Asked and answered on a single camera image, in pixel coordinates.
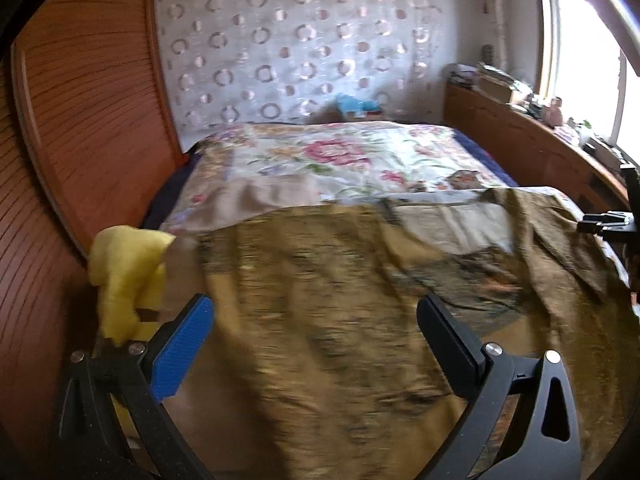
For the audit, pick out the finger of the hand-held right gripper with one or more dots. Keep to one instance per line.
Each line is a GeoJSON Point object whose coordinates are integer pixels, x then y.
{"type": "Point", "coordinates": [605, 222]}

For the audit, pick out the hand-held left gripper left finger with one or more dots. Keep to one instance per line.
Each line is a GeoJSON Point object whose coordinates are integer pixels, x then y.
{"type": "Point", "coordinates": [180, 347]}

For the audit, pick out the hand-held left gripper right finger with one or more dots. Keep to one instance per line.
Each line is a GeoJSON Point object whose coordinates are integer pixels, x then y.
{"type": "Point", "coordinates": [452, 345]}

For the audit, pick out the golden brown patterned cloth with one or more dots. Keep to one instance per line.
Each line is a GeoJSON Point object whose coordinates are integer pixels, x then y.
{"type": "Point", "coordinates": [325, 285]}

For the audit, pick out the yellow cloth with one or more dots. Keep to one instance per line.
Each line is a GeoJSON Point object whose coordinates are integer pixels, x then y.
{"type": "Point", "coordinates": [127, 270]}

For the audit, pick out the pink figurine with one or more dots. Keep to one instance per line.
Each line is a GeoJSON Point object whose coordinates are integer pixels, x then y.
{"type": "Point", "coordinates": [553, 111]}

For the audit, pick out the wooden cabinet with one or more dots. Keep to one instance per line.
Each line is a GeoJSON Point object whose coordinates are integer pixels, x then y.
{"type": "Point", "coordinates": [510, 145]}

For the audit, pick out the window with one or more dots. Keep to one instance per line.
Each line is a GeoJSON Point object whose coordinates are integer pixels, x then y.
{"type": "Point", "coordinates": [590, 60]}

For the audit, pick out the stack of books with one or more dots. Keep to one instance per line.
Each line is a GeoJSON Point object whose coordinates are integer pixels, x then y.
{"type": "Point", "coordinates": [500, 85]}

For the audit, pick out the floral quilt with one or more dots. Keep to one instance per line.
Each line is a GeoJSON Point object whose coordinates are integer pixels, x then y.
{"type": "Point", "coordinates": [325, 160]}

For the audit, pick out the wooden slatted wardrobe door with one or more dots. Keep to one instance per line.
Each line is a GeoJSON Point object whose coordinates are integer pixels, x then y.
{"type": "Point", "coordinates": [90, 110]}

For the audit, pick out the blue plush toy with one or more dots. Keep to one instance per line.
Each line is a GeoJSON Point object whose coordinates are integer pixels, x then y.
{"type": "Point", "coordinates": [355, 104]}

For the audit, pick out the circle patterned sheer curtain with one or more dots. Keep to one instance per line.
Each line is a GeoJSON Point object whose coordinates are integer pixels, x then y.
{"type": "Point", "coordinates": [300, 50]}

